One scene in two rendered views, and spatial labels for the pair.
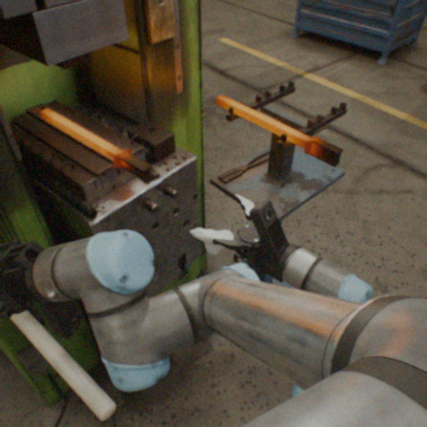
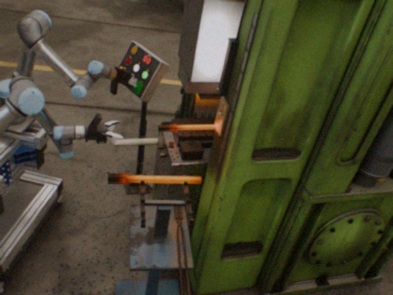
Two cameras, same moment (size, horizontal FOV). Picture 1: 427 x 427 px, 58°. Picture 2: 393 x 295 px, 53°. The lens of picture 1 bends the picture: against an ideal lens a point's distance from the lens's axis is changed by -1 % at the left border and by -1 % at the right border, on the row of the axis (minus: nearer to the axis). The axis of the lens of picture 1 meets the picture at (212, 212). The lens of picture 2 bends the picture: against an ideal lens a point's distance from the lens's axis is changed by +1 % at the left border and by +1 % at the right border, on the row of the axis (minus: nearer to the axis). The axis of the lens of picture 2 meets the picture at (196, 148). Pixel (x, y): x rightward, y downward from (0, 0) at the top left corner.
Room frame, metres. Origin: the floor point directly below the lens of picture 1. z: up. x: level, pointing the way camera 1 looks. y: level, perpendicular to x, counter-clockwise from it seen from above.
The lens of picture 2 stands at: (1.80, -1.33, 2.26)
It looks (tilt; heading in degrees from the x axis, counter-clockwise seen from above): 37 degrees down; 118
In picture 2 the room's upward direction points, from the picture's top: 11 degrees clockwise
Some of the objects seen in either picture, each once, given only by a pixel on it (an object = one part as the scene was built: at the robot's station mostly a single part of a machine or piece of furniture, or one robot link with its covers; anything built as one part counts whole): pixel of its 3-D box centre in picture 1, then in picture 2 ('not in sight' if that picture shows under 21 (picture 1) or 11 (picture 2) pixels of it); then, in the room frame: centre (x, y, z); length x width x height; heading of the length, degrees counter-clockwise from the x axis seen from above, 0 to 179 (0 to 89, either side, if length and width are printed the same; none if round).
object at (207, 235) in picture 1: (212, 243); (112, 126); (0.54, 0.00, 0.98); 0.09 x 0.03 x 0.06; 85
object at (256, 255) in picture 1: (265, 249); (96, 133); (0.53, -0.11, 0.97); 0.12 x 0.08 x 0.09; 49
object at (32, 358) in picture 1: (37, 356); not in sight; (0.60, 0.57, 0.36); 0.09 x 0.07 x 0.12; 139
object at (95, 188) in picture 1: (69, 145); (208, 130); (0.94, 0.41, 0.96); 0.42 x 0.20 x 0.09; 49
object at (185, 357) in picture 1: (162, 360); not in sight; (0.77, 0.21, 0.01); 0.58 x 0.39 x 0.01; 139
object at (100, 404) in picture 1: (56, 354); (145, 141); (0.48, 0.40, 0.62); 0.44 x 0.05 x 0.05; 49
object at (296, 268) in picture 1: (300, 267); (80, 133); (0.48, -0.17, 0.98); 0.08 x 0.05 x 0.08; 139
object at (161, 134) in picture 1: (152, 141); (191, 150); (0.97, 0.18, 0.95); 0.12 x 0.08 x 0.06; 49
